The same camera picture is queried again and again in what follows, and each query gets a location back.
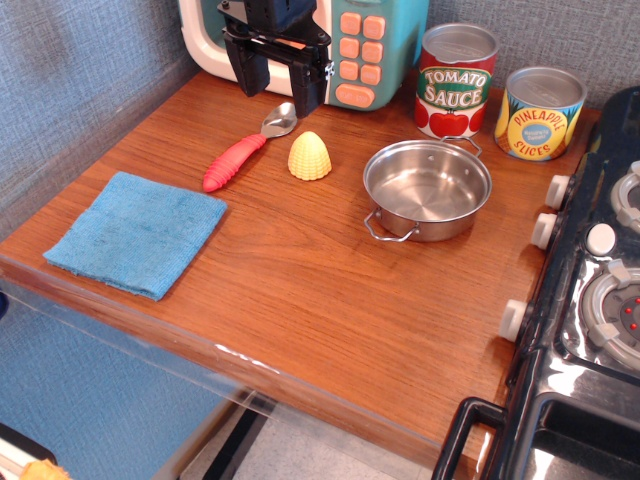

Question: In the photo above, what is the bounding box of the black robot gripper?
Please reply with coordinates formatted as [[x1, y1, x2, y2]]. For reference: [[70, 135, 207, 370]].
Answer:
[[217, 0, 331, 118]]

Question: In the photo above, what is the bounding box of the small metal pot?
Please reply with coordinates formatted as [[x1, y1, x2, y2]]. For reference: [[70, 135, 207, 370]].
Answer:
[[363, 136, 492, 243]]

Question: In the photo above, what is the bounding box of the blue cloth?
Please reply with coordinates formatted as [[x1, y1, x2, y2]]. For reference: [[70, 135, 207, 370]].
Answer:
[[44, 172, 227, 301]]

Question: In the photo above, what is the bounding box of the yellow toy corn piece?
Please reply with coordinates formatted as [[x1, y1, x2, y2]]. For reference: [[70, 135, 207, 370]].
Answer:
[[288, 131, 332, 181]]

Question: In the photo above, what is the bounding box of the teal toy microwave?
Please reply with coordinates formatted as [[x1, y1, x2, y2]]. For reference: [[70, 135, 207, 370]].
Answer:
[[178, 0, 429, 111]]

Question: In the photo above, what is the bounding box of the tomato sauce can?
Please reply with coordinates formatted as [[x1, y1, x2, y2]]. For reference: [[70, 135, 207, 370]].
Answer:
[[414, 23, 499, 138]]

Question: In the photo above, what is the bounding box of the pineapple slices can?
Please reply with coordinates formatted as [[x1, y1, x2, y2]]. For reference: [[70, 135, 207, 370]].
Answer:
[[494, 66, 587, 162]]

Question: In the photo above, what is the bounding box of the white stove knob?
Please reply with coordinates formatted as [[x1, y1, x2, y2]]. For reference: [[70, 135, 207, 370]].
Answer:
[[530, 213, 557, 250], [499, 299, 528, 342], [545, 175, 571, 210]]

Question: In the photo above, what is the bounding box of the white stove button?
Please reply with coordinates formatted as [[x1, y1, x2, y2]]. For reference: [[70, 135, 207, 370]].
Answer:
[[586, 223, 616, 256]]

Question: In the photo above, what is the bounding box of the grey stove burner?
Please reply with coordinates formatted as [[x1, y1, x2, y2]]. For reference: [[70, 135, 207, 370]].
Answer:
[[610, 161, 640, 233], [581, 259, 639, 371]]

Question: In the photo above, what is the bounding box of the black toy stove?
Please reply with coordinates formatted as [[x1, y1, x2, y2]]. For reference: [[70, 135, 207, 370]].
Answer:
[[476, 87, 639, 479]]

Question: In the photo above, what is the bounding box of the yellow object at corner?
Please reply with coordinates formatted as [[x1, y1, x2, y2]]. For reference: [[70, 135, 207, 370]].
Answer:
[[19, 459, 71, 480]]

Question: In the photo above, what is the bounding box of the red handled metal spoon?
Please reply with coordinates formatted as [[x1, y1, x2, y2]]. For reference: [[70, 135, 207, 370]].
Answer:
[[202, 102, 297, 193]]

